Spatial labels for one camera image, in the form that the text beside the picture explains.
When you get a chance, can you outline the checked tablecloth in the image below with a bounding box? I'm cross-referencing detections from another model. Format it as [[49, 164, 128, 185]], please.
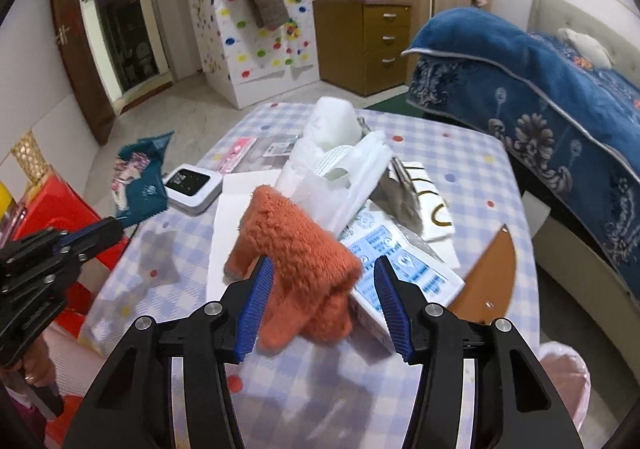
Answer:
[[80, 102, 543, 449]]

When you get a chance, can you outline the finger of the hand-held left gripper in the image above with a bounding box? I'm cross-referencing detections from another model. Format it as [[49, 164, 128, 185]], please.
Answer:
[[0, 218, 119, 271], [0, 224, 126, 326]]

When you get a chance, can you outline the white paper sheet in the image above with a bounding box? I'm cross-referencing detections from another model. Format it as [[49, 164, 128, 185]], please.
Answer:
[[206, 168, 301, 310]]

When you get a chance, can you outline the white foam block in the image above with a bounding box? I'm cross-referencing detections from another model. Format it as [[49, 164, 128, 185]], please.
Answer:
[[305, 96, 363, 152]]

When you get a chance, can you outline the pink trash bag bin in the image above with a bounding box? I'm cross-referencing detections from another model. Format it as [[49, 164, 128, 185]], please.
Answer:
[[537, 341, 593, 435]]

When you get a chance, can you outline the pink packet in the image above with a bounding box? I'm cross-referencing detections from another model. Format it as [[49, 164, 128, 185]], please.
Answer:
[[217, 136, 257, 174]]

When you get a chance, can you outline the white plastic bag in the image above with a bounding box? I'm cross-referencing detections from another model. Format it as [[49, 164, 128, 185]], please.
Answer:
[[277, 132, 393, 235]]

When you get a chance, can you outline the blue white medicine packet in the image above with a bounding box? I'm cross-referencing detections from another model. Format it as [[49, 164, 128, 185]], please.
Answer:
[[340, 209, 466, 355]]

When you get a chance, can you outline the white pillow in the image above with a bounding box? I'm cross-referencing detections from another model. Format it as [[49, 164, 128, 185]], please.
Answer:
[[556, 28, 616, 69]]

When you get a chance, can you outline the white polka dot wardrobe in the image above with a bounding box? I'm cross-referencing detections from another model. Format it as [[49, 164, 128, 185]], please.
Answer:
[[182, 0, 321, 110]]

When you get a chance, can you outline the beige bed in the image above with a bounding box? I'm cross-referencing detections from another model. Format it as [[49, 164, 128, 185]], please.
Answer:
[[517, 0, 640, 355]]

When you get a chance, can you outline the blue patterned blanket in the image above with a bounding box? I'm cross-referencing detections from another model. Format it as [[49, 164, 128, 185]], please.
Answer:
[[402, 8, 640, 300]]

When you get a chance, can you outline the brown wooden door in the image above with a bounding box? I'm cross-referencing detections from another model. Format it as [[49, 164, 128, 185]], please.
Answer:
[[48, 0, 116, 146]]

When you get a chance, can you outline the small grey packet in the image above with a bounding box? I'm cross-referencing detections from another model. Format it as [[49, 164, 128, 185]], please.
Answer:
[[261, 139, 298, 159]]

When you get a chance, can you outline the white square panel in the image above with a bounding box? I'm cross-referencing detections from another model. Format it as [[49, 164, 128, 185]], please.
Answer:
[[520, 192, 551, 235]]

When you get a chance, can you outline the white pocket device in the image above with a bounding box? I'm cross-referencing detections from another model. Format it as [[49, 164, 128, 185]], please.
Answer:
[[162, 163, 223, 216]]

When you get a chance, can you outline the person's left hand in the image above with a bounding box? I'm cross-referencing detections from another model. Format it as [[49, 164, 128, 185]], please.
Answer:
[[17, 331, 56, 392]]

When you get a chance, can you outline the gold patterned box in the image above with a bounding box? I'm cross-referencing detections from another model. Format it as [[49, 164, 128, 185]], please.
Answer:
[[11, 129, 51, 185]]

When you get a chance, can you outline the grey plastic mailer bag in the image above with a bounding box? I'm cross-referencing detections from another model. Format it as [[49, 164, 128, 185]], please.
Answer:
[[367, 156, 426, 232]]

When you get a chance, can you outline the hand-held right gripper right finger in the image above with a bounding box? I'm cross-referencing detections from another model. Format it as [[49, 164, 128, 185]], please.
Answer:
[[374, 255, 586, 449]]

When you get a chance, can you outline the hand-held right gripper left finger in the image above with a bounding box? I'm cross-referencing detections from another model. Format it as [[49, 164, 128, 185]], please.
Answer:
[[62, 256, 276, 449]]

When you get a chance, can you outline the green mat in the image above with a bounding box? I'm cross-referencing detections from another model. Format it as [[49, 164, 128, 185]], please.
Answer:
[[362, 92, 431, 120]]

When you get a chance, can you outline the wooden drawer cabinet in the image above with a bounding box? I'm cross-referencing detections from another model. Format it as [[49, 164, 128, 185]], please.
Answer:
[[312, 0, 413, 97]]

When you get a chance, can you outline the teal snack packet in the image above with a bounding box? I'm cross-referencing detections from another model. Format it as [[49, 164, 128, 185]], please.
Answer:
[[111, 130, 175, 230]]

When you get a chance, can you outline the orange fuzzy cloth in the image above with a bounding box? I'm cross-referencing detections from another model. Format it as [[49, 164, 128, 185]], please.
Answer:
[[223, 185, 365, 355]]

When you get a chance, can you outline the white card with gold print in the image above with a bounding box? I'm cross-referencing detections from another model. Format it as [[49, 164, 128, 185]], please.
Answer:
[[400, 160, 463, 270]]

